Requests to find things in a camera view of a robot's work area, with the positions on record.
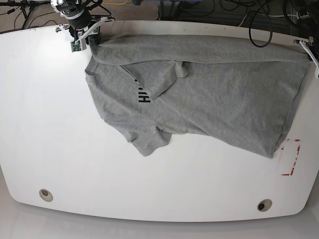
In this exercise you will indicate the left table cable grommet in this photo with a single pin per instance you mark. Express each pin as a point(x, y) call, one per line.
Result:
point(45, 195)

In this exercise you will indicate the grey T-shirt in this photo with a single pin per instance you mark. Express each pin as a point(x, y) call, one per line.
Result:
point(150, 87)

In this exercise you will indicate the table cable grommet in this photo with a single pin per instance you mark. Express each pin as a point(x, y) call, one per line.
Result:
point(264, 205)
point(45, 195)

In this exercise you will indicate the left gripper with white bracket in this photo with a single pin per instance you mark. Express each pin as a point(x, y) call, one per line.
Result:
point(305, 46)

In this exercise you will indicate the black tripod stand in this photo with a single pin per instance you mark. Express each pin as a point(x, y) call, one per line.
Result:
point(25, 7)

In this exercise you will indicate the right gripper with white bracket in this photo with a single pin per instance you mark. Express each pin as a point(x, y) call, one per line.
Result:
point(84, 31)

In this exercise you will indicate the right table cable grommet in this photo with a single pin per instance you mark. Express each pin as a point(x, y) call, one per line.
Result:
point(264, 205)

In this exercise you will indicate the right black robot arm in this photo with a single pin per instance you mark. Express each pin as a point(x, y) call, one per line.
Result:
point(72, 9)

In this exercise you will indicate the red tape rectangle marking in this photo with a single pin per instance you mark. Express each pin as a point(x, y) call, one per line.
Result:
point(288, 156)

